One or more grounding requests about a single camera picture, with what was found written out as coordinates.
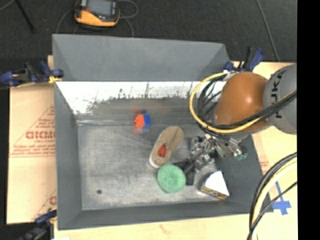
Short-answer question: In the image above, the beige shoe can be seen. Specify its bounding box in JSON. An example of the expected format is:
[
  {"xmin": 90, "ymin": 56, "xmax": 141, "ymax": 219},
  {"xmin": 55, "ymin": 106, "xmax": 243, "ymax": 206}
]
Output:
[{"xmin": 148, "ymin": 125, "xmax": 185, "ymax": 170}]

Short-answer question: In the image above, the orange and blue cube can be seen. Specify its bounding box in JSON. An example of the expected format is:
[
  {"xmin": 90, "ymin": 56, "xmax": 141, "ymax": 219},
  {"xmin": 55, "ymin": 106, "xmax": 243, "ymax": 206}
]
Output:
[{"xmin": 133, "ymin": 112, "xmax": 153, "ymax": 132}]

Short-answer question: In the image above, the black hand tool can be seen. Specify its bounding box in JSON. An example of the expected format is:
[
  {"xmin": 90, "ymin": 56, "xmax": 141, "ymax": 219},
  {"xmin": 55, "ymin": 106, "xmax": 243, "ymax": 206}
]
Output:
[{"xmin": 172, "ymin": 157, "xmax": 201, "ymax": 186}]

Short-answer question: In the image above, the small red toy piece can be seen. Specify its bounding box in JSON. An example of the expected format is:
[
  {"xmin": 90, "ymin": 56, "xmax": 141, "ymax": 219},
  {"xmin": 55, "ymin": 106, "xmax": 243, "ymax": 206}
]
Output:
[{"xmin": 156, "ymin": 143, "xmax": 169, "ymax": 158}]

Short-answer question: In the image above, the brown cardboard board, red print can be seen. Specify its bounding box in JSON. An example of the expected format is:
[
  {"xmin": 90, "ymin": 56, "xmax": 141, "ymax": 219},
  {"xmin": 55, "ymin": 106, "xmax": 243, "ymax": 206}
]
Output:
[{"xmin": 6, "ymin": 55, "xmax": 298, "ymax": 225}]

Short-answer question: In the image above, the grey metal bin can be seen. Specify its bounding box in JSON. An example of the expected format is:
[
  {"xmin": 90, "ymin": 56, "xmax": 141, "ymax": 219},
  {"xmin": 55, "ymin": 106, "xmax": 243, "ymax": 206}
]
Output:
[{"xmin": 51, "ymin": 33, "xmax": 265, "ymax": 230}]

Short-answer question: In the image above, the white triangular box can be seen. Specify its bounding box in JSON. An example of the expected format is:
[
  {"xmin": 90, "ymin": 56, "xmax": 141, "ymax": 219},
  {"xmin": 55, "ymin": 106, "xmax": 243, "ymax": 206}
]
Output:
[{"xmin": 199, "ymin": 170, "xmax": 231, "ymax": 201}]

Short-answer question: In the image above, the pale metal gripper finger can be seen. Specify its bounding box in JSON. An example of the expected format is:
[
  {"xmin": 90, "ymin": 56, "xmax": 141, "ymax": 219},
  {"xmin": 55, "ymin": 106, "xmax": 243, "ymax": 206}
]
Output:
[
  {"xmin": 190, "ymin": 135, "xmax": 209, "ymax": 155},
  {"xmin": 194, "ymin": 152, "xmax": 218, "ymax": 172}
]

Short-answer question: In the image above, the green round sponge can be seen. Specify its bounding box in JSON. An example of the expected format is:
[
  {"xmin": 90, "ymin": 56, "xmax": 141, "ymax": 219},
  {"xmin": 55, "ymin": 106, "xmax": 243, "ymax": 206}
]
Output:
[{"xmin": 156, "ymin": 163, "xmax": 187, "ymax": 194}]

